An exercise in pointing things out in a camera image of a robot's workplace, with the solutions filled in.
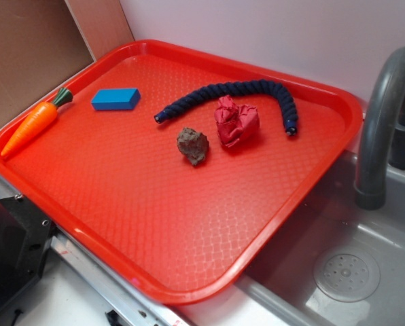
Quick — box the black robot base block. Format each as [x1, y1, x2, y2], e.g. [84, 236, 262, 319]
[0, 196, 55, 295]

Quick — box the grey brown rock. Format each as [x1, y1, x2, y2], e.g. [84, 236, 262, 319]
[177, 127, 209, 166]

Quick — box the red plastic tray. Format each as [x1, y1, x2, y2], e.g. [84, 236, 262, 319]
[0, 40, 363, 306]

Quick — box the crumpled red paper ball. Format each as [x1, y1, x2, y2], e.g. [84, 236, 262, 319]
[214, 95, 260, 148]

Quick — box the blue rectangular block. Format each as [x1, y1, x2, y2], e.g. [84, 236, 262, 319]
[91, 88, 141, 111]

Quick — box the grey plastic sink basin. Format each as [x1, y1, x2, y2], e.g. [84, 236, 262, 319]
[237, 152, 405, 325]

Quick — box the orange toy carrot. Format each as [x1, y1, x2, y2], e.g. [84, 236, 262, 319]
[1, 88, 73, 158]

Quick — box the grey toy faucet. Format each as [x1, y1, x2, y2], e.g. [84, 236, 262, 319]
[354, 47, 405, 210]

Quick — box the brown cardboard panel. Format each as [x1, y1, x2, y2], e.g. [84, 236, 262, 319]
[0, 1, 134, 128]

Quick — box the dark blue rope piece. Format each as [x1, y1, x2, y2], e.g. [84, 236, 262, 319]
[154, 78, 298, 137]

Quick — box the silver metal rail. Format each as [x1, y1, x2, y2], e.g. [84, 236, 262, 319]
[0, 163, 183, 326]

